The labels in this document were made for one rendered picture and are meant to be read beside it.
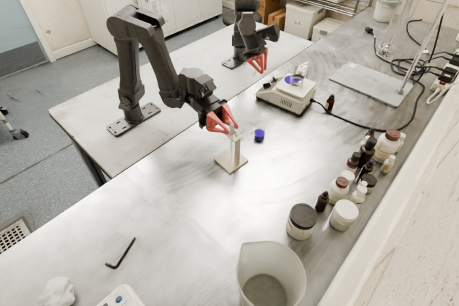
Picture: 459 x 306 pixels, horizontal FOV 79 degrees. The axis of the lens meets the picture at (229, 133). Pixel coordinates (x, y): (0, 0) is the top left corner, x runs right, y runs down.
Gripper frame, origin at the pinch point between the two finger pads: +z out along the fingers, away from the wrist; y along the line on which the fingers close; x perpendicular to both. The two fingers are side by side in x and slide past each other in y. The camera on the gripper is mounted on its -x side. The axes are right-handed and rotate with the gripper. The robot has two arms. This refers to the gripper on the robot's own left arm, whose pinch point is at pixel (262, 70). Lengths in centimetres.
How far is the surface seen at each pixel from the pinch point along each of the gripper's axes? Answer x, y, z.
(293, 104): -9.1, -5.3, 14.6
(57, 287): 23, -86, 11
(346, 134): -24.9, -7.3, 29.1
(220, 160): 7.5, -37.0, 15.0
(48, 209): 155, -39, 37
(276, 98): -3.2, -3.9, 11.3
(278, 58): 5.5, 33.1, 4.9
